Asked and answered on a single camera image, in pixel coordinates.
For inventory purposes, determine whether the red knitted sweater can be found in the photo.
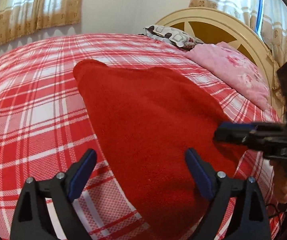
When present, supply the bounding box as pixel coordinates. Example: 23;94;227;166
73;60;246;239

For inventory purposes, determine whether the right hand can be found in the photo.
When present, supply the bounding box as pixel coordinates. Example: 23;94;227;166
270;160;287;204

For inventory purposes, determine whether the pink floral blanket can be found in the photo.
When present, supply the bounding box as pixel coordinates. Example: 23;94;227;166
186;42;270;111

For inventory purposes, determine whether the grey patterned pillow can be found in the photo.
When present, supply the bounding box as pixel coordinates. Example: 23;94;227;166
143;24;204;50

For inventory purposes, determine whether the red white plaid bedsheet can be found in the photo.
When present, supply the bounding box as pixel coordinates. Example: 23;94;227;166
0;34;280;239

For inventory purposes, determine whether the cream wooden headboard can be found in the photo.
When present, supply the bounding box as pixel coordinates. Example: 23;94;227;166
157;7;284;118

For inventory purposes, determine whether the beige patterned curtain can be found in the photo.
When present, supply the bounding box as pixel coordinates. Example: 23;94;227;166
0;0;82;46

